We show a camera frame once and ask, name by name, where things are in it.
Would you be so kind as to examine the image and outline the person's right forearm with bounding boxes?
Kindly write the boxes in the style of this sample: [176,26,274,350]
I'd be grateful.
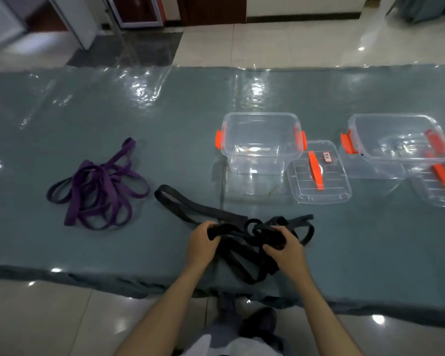
[295,274,364,356]

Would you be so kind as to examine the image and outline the clear plastic storage box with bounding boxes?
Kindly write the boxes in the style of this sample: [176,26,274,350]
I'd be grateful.
[339,114,445,180]
[215,112,308,176]

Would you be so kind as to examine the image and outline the person's left hand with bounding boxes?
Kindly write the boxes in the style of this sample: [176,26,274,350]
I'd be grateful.
[185,220,222,271]

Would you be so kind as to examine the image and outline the person's white shirt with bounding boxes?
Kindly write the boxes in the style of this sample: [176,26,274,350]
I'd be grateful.
[181,335,282,356]

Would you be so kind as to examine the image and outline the person's dark shoe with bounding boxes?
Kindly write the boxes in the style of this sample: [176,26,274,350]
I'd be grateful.
[239,307,279,342]

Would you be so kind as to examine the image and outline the person's right hand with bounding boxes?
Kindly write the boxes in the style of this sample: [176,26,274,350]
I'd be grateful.
[262,225,312,284]

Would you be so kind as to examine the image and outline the white open door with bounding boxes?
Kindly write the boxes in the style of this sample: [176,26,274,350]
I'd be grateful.
[0,0,27,50]

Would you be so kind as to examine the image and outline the person's left forearm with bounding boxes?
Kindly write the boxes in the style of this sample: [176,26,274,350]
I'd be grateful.
[115,261,208,356]

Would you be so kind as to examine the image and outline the dark brown wooden door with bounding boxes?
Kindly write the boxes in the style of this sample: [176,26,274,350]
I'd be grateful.
[178,0,247,26]

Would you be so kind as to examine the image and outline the clear lid orange handle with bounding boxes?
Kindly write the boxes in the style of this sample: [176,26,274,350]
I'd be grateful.
[411,163,445,209]
[287,139,352,204]

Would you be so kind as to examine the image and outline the white framed glass door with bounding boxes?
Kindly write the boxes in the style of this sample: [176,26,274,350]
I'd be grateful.
[105,0,166,29]

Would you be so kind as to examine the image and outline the purple resistance band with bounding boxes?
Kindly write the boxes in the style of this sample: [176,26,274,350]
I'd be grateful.
[46,159,151,230]

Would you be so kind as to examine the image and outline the teal felt table cover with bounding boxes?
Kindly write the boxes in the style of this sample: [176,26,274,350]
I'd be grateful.
[0,63,445,329]

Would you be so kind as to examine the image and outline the narrow white door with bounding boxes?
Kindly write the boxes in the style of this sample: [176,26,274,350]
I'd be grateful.
[48,0,99,50]

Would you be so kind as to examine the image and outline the wide black resistance band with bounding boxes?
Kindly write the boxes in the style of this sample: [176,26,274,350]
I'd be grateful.
[154,184,282,286]

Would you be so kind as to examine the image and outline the person's grey trousers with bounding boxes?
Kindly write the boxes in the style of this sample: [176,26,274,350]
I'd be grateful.
[192,311,294,356]

